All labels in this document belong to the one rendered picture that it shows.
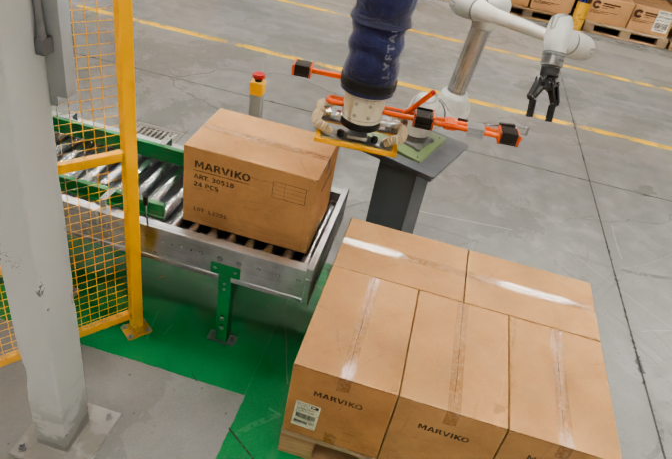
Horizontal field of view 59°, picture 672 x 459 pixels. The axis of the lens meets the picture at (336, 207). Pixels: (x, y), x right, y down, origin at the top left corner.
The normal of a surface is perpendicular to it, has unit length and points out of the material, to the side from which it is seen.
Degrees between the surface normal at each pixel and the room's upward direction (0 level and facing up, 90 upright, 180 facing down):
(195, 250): 90
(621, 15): 90
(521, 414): 0
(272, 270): 90
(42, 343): 90
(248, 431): 0
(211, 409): 0
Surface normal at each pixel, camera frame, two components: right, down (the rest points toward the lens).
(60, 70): -0.24, 0.52
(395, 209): -0.53, 0.41
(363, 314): 0.16, -0.81
